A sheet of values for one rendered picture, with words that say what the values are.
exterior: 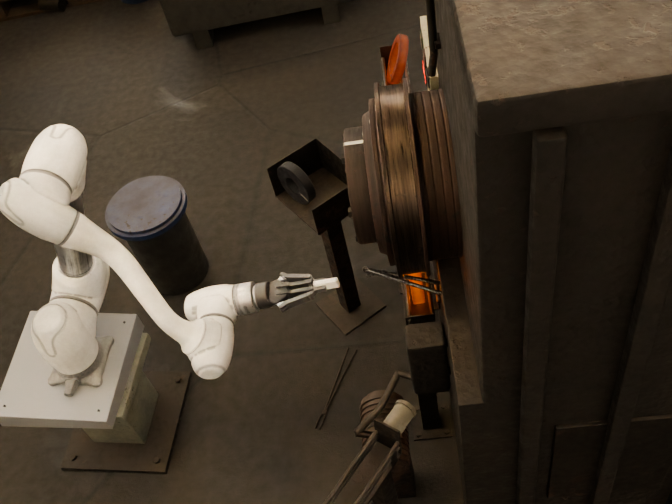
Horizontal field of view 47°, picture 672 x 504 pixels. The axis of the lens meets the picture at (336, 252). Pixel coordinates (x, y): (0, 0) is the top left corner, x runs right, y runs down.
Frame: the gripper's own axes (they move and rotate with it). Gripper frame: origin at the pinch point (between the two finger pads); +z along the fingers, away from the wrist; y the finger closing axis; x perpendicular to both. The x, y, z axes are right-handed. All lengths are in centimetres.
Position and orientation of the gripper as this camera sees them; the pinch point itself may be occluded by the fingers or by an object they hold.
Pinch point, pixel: (326, 284)
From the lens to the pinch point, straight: 214.7
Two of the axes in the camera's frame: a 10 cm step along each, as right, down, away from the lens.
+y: 0.3, 7.7, -6.4
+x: -2.5, -6.1, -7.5
